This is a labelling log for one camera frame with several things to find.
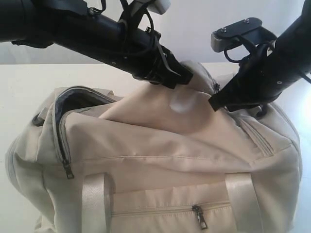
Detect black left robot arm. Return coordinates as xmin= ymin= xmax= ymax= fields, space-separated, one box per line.
xmin=0 ymin=0 xmax=193 ymax=88

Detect white backdrop curtain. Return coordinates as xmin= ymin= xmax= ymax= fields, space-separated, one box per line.
xmin=0 ymin=0 xmax=304 ymax=65

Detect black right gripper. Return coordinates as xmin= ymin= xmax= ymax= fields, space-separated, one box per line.
xmin=208 ymin=43 xmax=295 ymax=112

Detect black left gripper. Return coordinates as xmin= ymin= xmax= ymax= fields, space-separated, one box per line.
xmin=123 ymin=30 xmax=193 ymax=89

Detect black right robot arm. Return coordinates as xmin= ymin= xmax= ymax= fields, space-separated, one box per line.
xmin=209 ymin=0 xmax=311 ymax=112

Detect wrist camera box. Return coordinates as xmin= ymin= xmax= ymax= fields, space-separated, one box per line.
xmin=210 ymin=17 xmax=277 ymax=53
xmin=119 ymin=0 xmax=172 ymax=32

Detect beige duffel bag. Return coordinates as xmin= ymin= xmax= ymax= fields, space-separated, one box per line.
xmin=6 ymin=61 xmax=302 ymax=233

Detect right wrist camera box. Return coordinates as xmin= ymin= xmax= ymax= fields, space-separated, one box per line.
xmin=210 ymin=17 xmax=277 ymax=53

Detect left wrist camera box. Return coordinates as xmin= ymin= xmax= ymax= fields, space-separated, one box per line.
xmin=119 ymin=0 xmax=172 ymax=32

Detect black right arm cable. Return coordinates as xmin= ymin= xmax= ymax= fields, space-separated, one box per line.
xmin=223 ymin=36 xmax=311 ymax=84

